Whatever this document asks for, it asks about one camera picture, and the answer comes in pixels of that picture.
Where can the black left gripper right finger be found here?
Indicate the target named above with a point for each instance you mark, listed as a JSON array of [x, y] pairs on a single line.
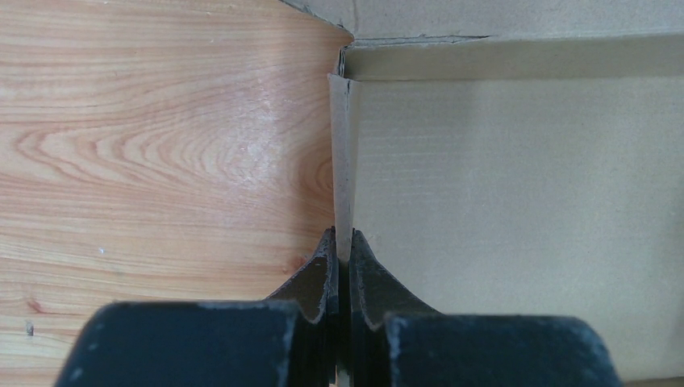
[[396, 339]]

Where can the brown cardboard box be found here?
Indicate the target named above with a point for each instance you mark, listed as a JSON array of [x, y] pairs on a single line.
[[520, 157]]

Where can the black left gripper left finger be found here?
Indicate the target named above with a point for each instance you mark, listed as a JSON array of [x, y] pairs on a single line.
[[285, 339]]

